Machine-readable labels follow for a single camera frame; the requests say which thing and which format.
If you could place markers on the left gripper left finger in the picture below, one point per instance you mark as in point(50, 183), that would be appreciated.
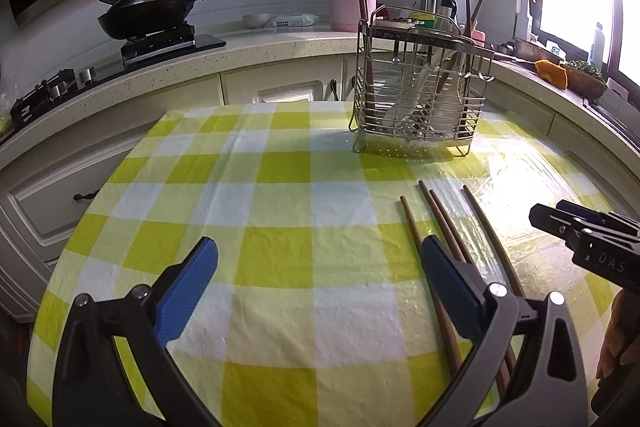
point(185, 289)

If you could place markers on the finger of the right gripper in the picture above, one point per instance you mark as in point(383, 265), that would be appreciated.
point(560, 224)
point(610, 220)

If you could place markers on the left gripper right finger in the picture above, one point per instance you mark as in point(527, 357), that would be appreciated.
point(458, 286)

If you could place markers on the brown wooden chopstick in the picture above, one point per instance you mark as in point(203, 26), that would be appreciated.
point(468, 19)
point(507, 366)
point(370, 99)
point(472, 19)
point(449, 231)
point(449, 338)
point(364, 84)
point(500, 251)

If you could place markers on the white ceramic spoon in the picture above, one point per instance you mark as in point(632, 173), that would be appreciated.
point(402, 111)
point(446, 105)

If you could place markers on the person's right hand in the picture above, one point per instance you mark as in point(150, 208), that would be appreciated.
point(617, 397)

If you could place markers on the yellow white checkered tablecloth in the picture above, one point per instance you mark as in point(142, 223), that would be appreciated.
point(318, 313)

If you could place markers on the wicker basket with greens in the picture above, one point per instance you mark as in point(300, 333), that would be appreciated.
point(584, 79)

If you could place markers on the orange sponge cloth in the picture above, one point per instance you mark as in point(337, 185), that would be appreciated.
point(552, 73)

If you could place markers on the white detergent bottle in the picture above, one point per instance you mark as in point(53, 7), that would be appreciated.
point(595, 57)

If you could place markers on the pink plastic cup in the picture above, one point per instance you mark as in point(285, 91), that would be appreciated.
point(479, 37)

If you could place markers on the spray bottle yellow nozzle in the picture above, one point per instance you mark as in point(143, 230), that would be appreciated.
point(524, 20)

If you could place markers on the black gas stove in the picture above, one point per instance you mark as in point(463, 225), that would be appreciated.
point(134, 54)

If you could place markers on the green yellow lidded container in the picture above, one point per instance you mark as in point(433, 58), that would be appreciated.
point(422, 19)

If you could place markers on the black wok with lid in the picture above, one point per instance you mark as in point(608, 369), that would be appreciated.
point(135, 19)

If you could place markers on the small white bowl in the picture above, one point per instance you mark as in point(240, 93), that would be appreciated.
point(255, 21)

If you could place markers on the white packaged bag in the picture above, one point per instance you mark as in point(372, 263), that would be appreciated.
point(294, 20)

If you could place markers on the black drawer handle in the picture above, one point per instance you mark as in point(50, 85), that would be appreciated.
point(89, 196)

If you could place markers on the knife with dark handle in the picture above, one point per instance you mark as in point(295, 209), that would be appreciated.
point(501, 57)

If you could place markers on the steel wire utensil basket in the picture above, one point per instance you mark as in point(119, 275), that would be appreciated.
point(398, 51)

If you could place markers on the black cabinet door handle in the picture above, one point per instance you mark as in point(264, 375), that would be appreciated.
point(331, 91)

